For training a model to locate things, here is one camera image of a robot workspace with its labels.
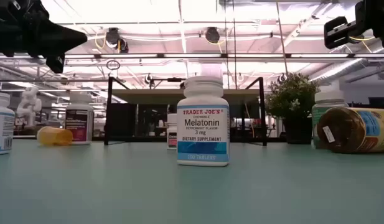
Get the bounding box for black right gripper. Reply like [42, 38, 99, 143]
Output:
[324, 0, 384, 50]

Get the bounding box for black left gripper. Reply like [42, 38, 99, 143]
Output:
[0, 0, 88, 74]

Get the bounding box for white capped bottle green label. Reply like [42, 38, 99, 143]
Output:
[311, 90, 349, 149]

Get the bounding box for white bottle maroon label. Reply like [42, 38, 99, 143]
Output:
[65, 92, 95, 146]

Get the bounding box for orange pill vial white cap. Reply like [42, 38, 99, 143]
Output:
[37, 126, 74, 147]

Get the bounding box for white bottle blue barcode label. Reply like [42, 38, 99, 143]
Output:
[0, 91, 16, 156]

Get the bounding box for amber fish oil bottle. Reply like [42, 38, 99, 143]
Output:
[316, 107, 384, 154]

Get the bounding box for small white bottle red label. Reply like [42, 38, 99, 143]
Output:
[166, 113, 179, 151]

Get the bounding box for white Trader Joe's melatonin bottle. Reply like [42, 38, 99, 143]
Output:
[176, 75, 231, 167]

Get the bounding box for wooden shelf black metal legs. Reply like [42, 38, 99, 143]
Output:
[103, 76, 268, 147]

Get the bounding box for white jointed robot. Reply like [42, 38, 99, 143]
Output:
[16, 86, 42, 128]

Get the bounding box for black office partition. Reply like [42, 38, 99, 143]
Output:
[347, 96, 384, 110]

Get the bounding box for green plant in black pot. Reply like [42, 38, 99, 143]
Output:
[265, 72, 321, 145]

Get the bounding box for long horizontal light bar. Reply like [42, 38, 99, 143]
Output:
[0, 52, 384, 60]

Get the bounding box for black ceiling cable reel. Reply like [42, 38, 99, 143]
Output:
[105, 27, 121, 49]
[118, 37, 129, 54]
[205, 26, 221, 44]

